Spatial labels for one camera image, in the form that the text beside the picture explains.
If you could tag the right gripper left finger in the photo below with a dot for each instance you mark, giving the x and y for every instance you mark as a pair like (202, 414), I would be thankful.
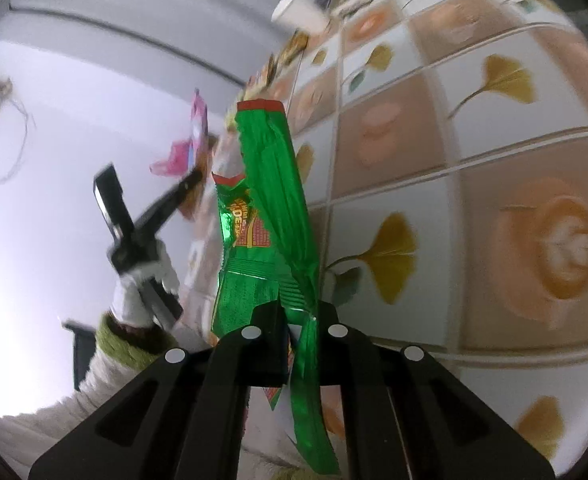
(252, 356)

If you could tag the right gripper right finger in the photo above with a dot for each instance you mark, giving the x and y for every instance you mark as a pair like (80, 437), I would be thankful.
(348, 360)

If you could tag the large green snack bag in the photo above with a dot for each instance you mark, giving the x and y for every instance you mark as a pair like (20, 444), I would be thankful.
(269, 253)

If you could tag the white gloved left hand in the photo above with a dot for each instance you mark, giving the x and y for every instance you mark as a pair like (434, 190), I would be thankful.
(128, 307)

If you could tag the pink plastic bag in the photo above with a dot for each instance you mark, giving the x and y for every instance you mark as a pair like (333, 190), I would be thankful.
(178, 162)

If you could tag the pink snack bag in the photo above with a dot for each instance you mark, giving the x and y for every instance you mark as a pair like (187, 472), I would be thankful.
(199, 135)

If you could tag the white paper cup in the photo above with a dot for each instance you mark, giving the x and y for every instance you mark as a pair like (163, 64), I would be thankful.
(301, 14)

